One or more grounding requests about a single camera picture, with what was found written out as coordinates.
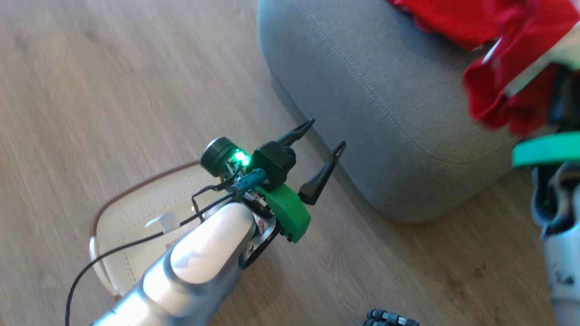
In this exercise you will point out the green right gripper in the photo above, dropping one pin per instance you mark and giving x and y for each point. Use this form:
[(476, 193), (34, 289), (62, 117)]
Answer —
[(548, 151)]

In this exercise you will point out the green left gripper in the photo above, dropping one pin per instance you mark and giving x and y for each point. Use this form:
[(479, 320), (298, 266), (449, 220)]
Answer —
[(287, 213)]

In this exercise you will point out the red knit sweater white trim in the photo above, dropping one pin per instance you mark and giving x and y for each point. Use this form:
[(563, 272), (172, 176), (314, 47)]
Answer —
[(507, 81)]

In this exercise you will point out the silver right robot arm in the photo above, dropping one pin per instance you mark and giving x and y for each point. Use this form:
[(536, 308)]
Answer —
[(562, 253)]

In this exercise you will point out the grey fabric seat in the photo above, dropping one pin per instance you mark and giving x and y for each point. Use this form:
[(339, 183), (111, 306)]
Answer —
[(362, 113)]

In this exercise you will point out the white perforated laundry basket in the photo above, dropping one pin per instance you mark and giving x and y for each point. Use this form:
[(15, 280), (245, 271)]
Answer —
[(136, 213)]

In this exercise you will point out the black cylindrical wrist camera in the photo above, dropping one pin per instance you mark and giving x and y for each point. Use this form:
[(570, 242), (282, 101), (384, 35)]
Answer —
[(216, 156)]

